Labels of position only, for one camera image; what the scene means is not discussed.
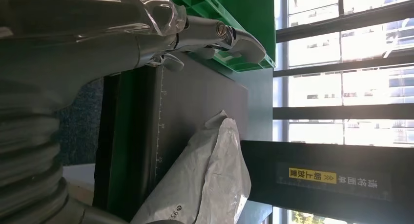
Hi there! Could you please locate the grey plastic courier package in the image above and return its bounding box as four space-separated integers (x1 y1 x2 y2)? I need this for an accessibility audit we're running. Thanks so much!
130 110 252 224

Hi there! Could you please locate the green plastic crate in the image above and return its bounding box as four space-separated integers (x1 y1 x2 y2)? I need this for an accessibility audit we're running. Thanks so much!
158 0 277 73

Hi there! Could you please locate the black scanner column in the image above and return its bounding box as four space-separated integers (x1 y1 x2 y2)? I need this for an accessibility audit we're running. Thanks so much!
241 140 414 224

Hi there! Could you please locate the black and yellow label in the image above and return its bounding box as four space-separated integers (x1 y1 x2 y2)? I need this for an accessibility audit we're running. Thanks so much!
276 163 392 201

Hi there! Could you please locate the black scanner base plate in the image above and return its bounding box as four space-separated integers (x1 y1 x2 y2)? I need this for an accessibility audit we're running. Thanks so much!
93 53 249 224

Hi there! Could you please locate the window with dark frame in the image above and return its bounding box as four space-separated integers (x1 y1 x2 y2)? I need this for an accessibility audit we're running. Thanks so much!
272 0 414 224

